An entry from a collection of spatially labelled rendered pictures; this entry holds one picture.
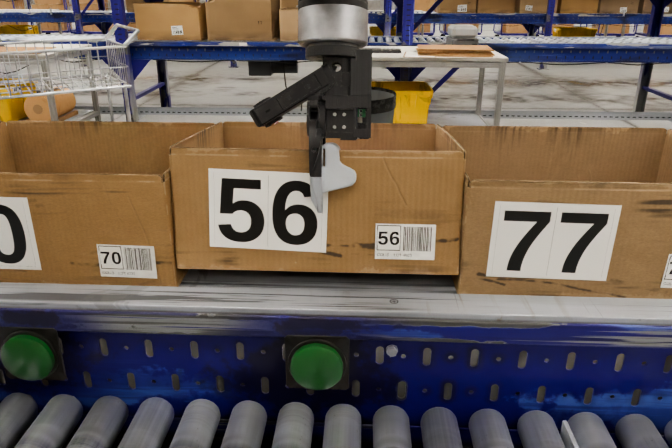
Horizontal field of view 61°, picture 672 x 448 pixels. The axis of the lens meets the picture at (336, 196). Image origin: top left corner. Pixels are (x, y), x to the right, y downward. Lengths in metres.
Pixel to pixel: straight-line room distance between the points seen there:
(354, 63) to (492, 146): 0.39
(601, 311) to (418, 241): 0.25
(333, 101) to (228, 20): 4.41
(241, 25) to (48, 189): 4.32
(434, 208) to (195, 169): 0.32
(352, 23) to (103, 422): 0.60
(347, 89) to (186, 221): 0.28
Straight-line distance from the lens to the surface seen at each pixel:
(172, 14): 5.23
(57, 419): 0.88
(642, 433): 0.87
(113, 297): 0.83
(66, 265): 0.88
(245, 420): 0.80
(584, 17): 9.91
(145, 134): 1.08
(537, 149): 1.06
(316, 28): 0.72
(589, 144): 1.08
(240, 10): 5.07
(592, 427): 0.85
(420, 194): 0.75
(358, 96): 0.71
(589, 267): 0.83
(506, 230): 0.77
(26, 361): 0.89
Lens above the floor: 1.29
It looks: 21 degrees down
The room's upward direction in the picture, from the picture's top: straight up
